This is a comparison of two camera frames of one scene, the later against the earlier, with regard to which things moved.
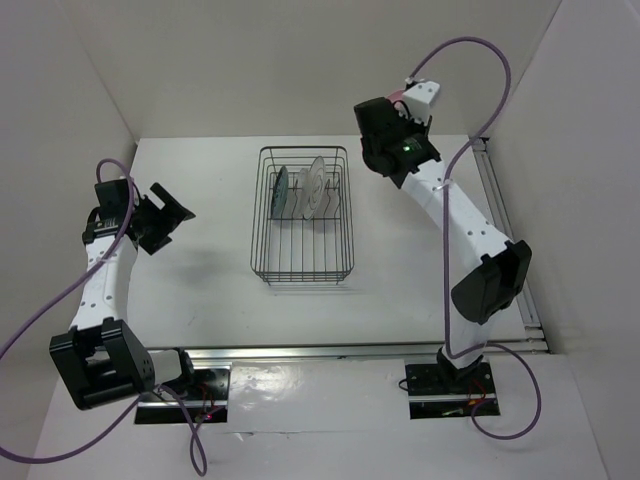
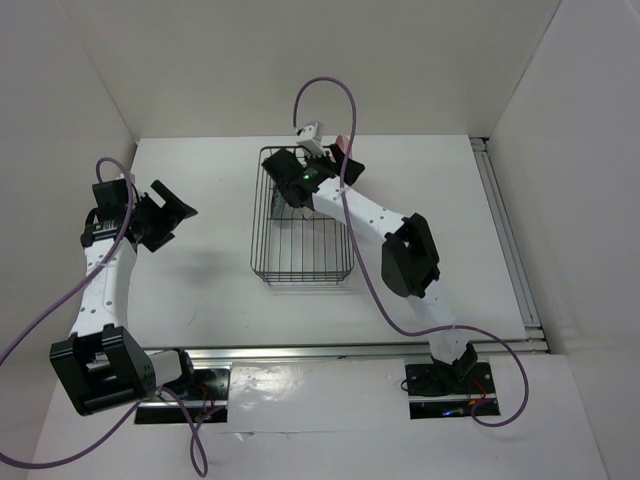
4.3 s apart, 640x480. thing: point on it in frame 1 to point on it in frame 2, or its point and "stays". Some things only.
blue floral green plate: x=280 y=192 stays
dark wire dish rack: x=302 y=227 stays
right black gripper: x=419 y=127 to x=335 y=167
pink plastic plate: x=396 y=96 to x=342 y=143
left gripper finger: x=176 y=210 stays
